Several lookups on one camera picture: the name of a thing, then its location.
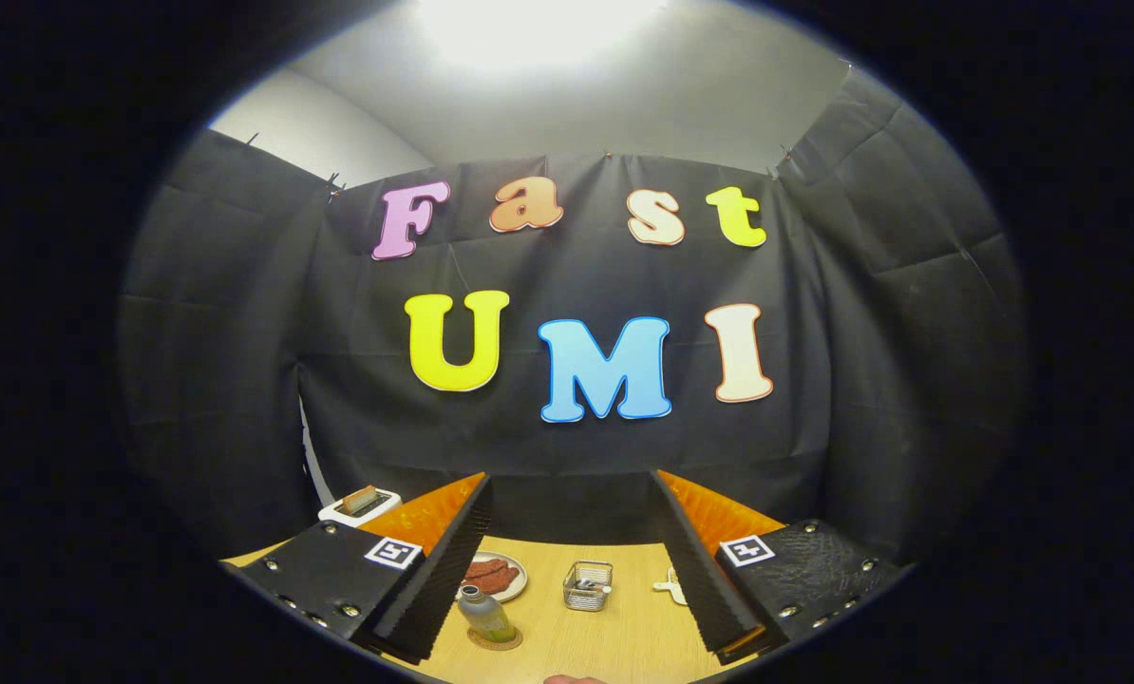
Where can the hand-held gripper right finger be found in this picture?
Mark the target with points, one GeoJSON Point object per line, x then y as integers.
{"type": "Point", "coordinates": [705, 579]}

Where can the white toaster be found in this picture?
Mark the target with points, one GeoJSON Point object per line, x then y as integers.
{"type": "Point", "coordinates": [330, 514]}

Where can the wooden table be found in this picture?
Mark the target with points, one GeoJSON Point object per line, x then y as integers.
{"type": "Point", "coordinates": [614, 636]}

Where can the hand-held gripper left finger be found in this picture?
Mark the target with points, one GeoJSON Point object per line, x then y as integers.
{"type": "Point", "coordinates": [444, 579]}

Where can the white divided dish with beans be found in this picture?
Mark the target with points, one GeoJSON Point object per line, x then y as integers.
{"type": "Point", "coordinates": [673, 587]}

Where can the white oval plate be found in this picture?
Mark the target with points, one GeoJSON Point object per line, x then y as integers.
{"type": "Point", "coordinates": [521, 576]}

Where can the brown meat slice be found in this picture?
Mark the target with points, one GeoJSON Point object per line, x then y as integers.
{"type": "Point", "coordinates": [493, 584]}
{"type": "Point", "coordinates": [491, 568]}

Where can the silver juice bottle green label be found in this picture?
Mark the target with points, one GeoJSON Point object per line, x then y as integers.
{"type": "Point", "coordinates": [486, 617]}

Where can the toast slice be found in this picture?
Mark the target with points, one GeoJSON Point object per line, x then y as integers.
{"type": "Point", "coordinates": [358, 500]}

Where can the round cork coaster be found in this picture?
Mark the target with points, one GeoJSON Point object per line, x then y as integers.
{"type": "Point", "coordinates": [505, 642]}

